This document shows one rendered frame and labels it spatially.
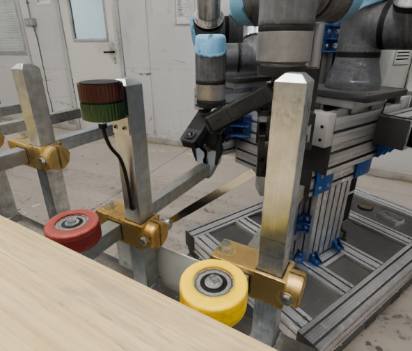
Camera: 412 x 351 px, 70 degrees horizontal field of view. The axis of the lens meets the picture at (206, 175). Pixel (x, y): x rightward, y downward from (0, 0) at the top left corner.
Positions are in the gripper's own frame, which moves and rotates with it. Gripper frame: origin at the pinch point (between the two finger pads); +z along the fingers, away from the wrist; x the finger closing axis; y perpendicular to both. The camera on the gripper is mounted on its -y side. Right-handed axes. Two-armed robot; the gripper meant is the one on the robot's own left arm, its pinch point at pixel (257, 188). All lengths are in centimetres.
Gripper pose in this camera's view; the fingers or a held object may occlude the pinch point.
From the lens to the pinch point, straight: 51.8
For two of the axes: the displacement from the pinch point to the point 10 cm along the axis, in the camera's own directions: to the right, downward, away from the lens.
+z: 0.0, 9.1, 4.1
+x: 1.7, -4.0, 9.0
